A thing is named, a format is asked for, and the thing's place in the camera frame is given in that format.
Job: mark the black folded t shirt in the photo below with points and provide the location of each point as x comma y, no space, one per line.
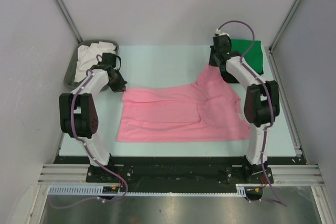
231,78

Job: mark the green folded t shirt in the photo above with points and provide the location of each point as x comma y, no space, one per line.
254,57

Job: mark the grey fabric basket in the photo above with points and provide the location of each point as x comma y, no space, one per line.
70,73

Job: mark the pink t shirt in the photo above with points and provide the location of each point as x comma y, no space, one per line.
207,110

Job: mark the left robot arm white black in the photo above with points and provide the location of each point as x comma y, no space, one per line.
78,115

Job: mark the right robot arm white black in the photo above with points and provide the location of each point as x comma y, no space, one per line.
261,105

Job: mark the aluminium frame post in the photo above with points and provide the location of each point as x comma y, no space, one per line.
69,20
289,16

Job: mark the left aluminium frame post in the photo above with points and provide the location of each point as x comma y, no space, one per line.
69,20

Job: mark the white t shirt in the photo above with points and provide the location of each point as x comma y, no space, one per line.
87,57

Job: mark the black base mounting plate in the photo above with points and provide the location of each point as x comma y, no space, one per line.
180,174

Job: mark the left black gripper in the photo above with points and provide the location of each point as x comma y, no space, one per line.
120,87

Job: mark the right aluminium frame post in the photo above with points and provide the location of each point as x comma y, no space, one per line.
289,16

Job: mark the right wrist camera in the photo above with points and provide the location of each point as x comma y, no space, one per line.
218,32

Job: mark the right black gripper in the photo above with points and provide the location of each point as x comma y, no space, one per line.
212,62

